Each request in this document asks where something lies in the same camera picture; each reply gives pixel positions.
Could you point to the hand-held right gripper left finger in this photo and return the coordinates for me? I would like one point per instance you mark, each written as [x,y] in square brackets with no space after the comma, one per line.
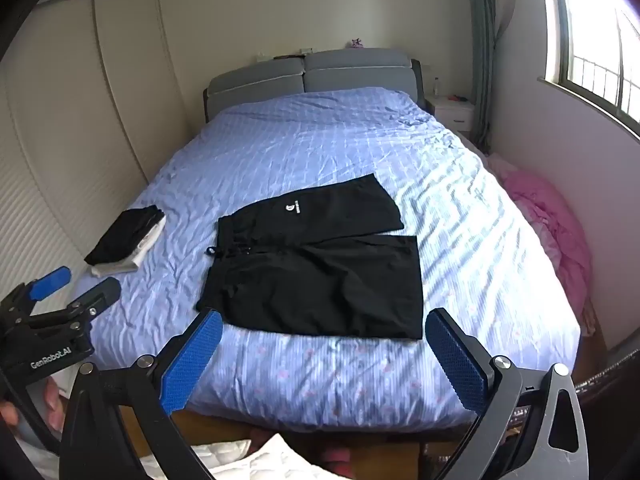
[192,360]

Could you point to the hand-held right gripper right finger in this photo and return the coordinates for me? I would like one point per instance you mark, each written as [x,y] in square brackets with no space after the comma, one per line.
[455,365]

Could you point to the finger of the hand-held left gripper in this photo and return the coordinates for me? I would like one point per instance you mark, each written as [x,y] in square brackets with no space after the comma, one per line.
[102,292]
[50,281]

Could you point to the black pants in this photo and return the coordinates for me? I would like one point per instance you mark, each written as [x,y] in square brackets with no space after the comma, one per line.
[310,280]

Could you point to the person's left hand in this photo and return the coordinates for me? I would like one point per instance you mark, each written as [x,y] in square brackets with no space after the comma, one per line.
[55,407]

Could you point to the folded white garment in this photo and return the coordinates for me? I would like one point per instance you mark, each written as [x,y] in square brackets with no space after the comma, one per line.
[125,266]

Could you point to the folded black garment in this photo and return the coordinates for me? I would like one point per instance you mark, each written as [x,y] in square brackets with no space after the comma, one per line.
[122,235]

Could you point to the white quilt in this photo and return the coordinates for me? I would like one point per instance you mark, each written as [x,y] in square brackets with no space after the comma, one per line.
[280,465]

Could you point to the white sliding-door wardrobe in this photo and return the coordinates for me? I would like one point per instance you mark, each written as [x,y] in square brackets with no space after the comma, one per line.
[75,110]

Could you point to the pink blanket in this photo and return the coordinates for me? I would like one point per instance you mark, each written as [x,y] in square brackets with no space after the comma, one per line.
[550,220]

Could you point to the white nightstand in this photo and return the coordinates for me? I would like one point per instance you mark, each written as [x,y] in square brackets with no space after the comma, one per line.
[456,112]

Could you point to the bed with blue sheet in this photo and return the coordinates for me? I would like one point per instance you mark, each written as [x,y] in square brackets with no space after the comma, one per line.
[325,135]

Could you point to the clear plastic bottle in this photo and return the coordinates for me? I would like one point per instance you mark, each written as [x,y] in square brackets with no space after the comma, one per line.
[437,87]

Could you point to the grey-green curtain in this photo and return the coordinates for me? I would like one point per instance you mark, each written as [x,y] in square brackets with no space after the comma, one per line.
[487,50]

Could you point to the grey padded headboard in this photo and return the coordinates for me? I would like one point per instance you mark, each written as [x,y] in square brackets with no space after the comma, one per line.
[345,67]

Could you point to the small purple toy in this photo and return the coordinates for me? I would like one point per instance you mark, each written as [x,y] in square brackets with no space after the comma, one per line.
[357,43]

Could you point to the window with railing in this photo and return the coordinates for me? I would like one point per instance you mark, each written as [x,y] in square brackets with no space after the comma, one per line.
[600,30]

